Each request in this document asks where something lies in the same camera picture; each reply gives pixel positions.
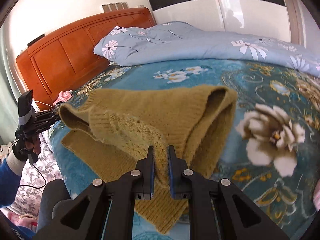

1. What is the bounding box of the white black wardrobe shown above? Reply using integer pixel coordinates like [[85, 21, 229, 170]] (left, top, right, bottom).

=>
[[149, 0, 304, 44]]

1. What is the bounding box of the left hand black glove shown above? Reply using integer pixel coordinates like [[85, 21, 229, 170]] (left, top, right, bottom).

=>
[[12, 134, 41, 162]]

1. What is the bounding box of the orange wooden headboard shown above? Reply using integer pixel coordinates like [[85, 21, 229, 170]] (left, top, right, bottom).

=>
[[16, 8, 155, 110]]

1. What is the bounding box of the light blue floral duvet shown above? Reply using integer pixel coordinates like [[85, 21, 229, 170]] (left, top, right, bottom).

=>
[[93, 21, 319, 77]]

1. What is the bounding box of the black device on headboard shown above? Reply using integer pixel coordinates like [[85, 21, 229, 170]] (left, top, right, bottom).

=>
[[27, 34, 45, 47]]

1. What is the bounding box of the beige wall switch panel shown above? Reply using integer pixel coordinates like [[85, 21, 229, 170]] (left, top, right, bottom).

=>
[[102, 2, 129, 12]]

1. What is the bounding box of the olive green knitted sweater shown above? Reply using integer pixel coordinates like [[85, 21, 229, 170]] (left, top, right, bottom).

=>
[[59, 85, 237, 234]]

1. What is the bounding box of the blue sleeve forearm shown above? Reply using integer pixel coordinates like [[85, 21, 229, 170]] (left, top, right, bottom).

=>
[[0, 152, 26, 207]]

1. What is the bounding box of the teal floral bed blanket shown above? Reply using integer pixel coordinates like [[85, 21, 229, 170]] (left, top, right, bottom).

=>
[[48, 58, 320, 240]]

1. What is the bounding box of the pink striped cloth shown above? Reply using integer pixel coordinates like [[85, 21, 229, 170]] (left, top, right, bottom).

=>
[[53, 90, 73, 106]]

